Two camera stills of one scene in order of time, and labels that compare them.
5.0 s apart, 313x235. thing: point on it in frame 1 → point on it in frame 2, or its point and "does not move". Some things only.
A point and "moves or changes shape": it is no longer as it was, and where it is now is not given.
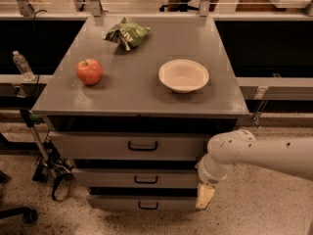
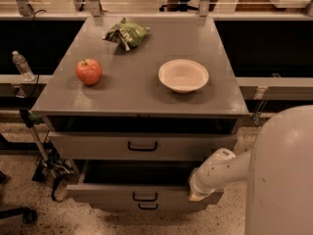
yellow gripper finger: [204, 195] → [195, 197]
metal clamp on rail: [260, 97] does not move
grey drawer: [137, 177] moves or changes shape
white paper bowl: [183, 76] does not move
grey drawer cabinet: [131, 142] does not move
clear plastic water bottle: [23, 67] does not move
